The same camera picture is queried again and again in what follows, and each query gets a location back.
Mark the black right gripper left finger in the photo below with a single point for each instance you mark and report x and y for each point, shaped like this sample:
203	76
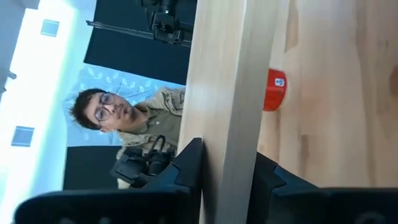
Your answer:
124	208

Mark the person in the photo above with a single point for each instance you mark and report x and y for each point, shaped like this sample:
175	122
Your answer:
155	121

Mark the black backdrop panel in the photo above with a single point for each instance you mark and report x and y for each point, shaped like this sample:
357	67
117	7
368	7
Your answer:
124	56
87	168

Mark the person's glasses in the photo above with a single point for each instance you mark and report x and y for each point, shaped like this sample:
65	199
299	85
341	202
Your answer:
104	113

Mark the red Coca-Cola Zero can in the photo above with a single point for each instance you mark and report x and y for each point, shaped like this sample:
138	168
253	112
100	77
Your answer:
275	96

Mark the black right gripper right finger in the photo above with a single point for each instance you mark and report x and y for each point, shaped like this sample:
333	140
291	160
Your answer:
311	208

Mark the wooden shelf with black legs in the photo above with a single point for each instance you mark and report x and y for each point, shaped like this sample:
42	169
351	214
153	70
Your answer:
217	77

